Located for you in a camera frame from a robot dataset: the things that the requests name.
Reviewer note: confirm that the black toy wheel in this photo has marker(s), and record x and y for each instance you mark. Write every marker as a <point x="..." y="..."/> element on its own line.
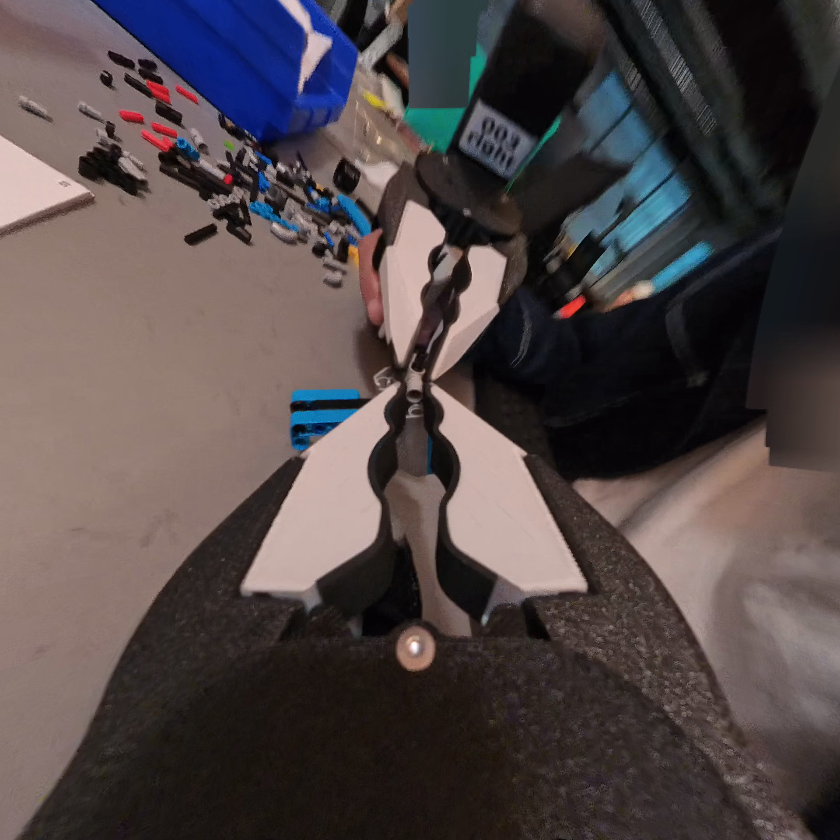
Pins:
<point x="346" y="174"/>

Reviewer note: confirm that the person's right forearm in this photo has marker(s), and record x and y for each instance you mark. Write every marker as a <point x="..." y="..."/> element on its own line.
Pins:
<point x="623" y="367"/>

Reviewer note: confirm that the grey desk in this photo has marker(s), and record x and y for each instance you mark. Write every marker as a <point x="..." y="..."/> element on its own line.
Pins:
<point x="164" y="394"/>

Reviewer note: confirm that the black perforated pad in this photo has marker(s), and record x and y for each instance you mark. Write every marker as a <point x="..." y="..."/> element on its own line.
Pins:
<point x="505" y="420"/>

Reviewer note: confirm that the person's white shirt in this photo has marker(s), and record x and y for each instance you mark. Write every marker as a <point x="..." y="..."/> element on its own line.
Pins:
<point x="722" y="590"/>

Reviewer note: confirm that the person's right hand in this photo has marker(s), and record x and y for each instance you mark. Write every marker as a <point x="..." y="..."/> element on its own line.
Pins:
<point x="371" y="282"/>

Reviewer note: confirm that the grey panel brick assembly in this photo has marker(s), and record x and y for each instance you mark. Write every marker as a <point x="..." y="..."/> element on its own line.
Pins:
<point x="413" y="394"/>

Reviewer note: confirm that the teal felt bag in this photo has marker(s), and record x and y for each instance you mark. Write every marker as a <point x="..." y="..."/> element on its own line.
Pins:
<point x="433" y="124"/>

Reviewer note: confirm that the blue black brick frame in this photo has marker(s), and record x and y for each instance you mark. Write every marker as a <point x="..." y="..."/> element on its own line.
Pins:
<point x="321" y="420"/>

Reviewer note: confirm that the blue plastic bin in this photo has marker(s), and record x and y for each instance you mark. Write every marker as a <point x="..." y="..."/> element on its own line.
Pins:
<point x="229" y="52"/>

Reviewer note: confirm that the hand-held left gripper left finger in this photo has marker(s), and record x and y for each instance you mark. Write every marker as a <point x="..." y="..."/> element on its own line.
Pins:
<point x="321" y="525"/>

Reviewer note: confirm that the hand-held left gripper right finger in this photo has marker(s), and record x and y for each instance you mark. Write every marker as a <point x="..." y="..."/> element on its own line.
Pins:
<point x="512" y="518"/>

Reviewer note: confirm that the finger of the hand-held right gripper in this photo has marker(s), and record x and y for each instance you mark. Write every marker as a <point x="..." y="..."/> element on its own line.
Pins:
<point x="407" y="275"/>
<point x="482" y="289"/>

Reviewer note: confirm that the pile of small brick parts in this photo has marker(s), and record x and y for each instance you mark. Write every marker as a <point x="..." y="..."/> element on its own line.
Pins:
<point x="229" y="177"/>

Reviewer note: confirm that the instruction booklet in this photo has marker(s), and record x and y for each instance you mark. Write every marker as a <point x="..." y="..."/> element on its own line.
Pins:
<point x="33" y="184"/>

